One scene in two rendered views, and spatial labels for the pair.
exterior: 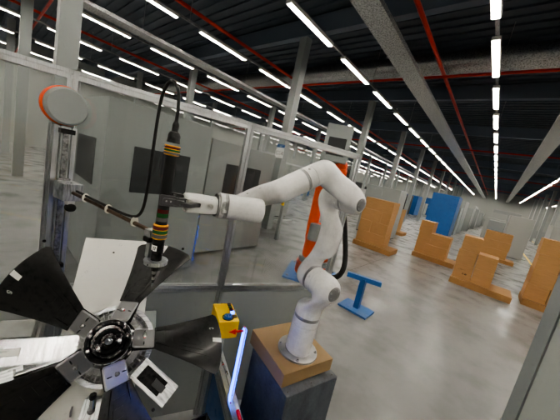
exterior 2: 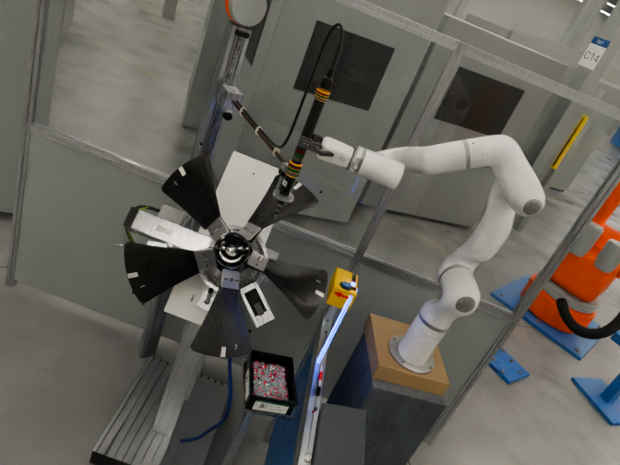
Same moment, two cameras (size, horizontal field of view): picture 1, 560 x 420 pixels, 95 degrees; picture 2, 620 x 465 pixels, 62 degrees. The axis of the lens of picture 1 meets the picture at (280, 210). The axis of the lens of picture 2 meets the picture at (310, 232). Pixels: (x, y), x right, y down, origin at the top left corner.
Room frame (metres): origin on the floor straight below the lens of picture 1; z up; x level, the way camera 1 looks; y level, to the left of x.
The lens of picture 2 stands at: (-0.59, -0.37, 2.14)
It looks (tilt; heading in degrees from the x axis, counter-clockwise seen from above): 27 degrees down; 23
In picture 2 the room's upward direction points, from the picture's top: 23 degrees clockwise
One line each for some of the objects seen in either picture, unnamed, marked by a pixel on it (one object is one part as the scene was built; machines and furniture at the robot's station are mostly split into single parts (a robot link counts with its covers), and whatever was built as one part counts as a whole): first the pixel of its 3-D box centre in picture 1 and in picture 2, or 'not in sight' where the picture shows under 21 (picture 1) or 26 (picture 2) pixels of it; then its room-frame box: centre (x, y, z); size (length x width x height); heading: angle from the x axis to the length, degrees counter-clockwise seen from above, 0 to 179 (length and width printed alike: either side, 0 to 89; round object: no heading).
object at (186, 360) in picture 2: not in sight; (182, 373); (0.79, 0.51, 0.46); 0.09 x 0.04 x 0.91; 116
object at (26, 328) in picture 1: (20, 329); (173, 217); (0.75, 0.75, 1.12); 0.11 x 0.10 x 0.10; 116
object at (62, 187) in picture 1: (67, 190); (229, 97); (1.06, 0.90, 1.54); 0.10 x 0.07 x 0.08; 61
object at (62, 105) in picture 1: (64, 106); (245, 5); (1.10, 0.98, 1.88); 0.17 x 0.15 x 0.16; 116
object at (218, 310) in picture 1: (224, 321); (341, 290); (1.18, 0.15, 1.02); 0.16 x 0.10 x 0.11; 26
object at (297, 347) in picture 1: (302, 332); (422, 338); (1.12, -0.23, 1.09); 0.19 x 0.19 x 0.18
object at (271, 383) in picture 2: not in sight; (268, 384); (0.69, 0.09, 0.84); 0.19 x 0.14 x 0.04; 41
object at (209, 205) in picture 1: (202, 202); (338, 151); (0.81, 0.25, 1.66); 0.11 x 0.10 x 0.07; 116
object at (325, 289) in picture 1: (317, 296); (451, 302); (1.09, -0.25, 1.30); 0.19 x 0.12 x 0.24; 33
